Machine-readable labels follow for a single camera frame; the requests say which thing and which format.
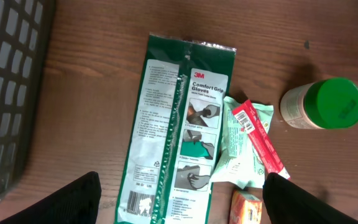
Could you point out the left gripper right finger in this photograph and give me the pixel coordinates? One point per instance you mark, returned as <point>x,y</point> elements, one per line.
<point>287,203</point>

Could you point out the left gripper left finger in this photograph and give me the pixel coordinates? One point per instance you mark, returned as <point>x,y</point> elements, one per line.
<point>75,203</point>

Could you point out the orange juice carton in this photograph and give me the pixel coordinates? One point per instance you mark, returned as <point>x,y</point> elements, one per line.
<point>245,208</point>

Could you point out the teal white snack pouch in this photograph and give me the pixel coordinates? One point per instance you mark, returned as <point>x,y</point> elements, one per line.
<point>239,163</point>

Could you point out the red white packet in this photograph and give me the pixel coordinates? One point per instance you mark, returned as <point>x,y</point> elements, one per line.
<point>248,118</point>

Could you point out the green sponge pack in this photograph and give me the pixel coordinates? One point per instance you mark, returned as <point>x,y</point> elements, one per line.
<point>176,133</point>

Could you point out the green lid jar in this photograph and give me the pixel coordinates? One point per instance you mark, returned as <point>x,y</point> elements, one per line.
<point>326,104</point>

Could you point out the grey plastic mesh basket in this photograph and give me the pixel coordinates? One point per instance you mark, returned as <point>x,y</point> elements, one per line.
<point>25,27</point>

